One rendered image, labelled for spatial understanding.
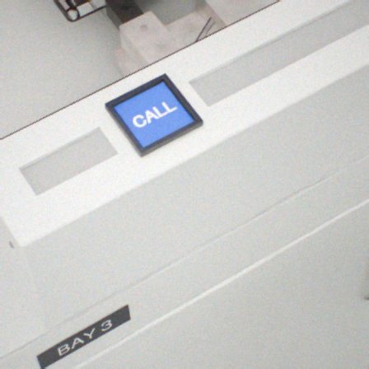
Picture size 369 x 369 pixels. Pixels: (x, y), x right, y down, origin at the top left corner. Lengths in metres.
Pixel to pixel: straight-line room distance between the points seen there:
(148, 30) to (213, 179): 0.17
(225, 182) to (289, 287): 0.28
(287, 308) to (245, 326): 0.06
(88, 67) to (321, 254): 0.30
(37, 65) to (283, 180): 0.28
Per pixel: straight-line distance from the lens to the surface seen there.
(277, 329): 1.19
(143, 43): 0.94
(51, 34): 1.07
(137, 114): 0.82
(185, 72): 0.85
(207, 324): 1.06
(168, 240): 0.88
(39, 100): 1.02
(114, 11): 0.97
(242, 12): 0.96
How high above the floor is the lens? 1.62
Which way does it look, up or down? 57 degrees down
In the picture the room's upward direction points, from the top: 3 degrees counter-clockwise
